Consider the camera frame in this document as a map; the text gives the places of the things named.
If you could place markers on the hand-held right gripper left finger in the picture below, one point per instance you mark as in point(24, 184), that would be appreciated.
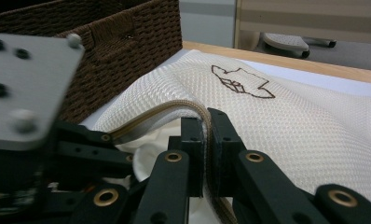
point(193, 155)

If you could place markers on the white garment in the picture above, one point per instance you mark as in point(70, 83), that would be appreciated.
point(151, 146)

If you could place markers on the cream mesh laundry bag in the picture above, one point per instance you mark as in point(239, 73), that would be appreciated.
point(298, 133)

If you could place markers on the brown wicker basket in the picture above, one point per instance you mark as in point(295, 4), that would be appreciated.
point(121, 56)

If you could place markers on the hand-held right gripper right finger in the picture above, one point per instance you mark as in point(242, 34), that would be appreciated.
point(225, 149)

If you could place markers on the office chair base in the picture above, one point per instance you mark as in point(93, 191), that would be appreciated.
point(286, 42)

